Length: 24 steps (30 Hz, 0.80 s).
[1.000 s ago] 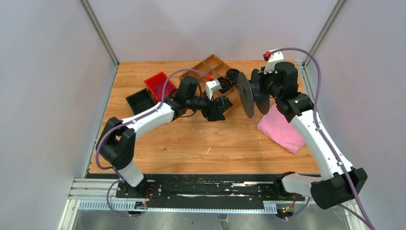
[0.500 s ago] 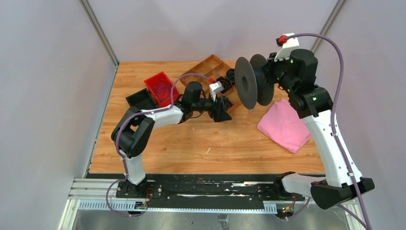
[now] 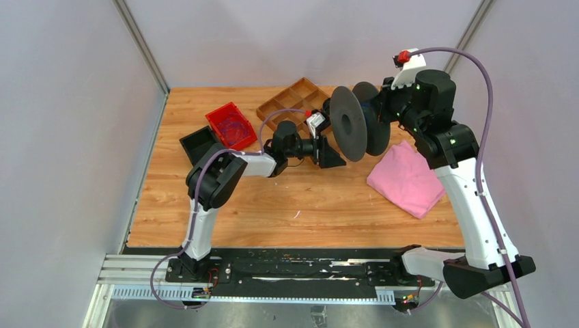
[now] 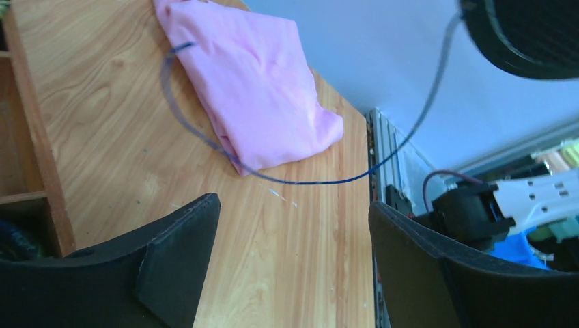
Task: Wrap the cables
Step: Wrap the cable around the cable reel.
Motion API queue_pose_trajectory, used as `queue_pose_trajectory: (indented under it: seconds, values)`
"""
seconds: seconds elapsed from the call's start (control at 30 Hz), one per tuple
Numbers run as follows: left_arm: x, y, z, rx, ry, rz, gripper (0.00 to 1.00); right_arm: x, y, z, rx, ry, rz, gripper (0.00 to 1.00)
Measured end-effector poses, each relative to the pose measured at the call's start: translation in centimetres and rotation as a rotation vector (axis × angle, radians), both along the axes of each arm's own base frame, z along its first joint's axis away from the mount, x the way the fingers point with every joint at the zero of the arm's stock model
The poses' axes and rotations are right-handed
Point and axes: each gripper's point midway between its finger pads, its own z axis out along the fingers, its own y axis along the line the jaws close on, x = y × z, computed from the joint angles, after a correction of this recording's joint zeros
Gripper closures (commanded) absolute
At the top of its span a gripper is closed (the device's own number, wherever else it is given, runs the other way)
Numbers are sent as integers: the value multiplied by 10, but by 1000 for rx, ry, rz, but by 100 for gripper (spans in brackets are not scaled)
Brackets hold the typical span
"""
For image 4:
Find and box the wooden compartment tray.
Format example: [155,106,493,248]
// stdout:
[1,7,76,257]

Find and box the rolled green floral tie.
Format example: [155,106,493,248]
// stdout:
[1,220,46,262]

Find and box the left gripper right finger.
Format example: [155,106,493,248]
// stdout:
[369,202,578,327]

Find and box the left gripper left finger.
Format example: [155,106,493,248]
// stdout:
[1,193,221,327]

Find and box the aluminium frame rail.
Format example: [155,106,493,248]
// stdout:
[365,108,434,215]

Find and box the pink cloth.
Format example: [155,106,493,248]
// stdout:
[154,1,343,176]

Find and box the black cable spool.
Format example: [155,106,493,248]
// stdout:
[457,0,578,80]

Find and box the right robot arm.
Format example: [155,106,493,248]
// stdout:
[414,169,578,272]

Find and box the blue thin cable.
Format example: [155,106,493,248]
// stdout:
[160,11,464,187]

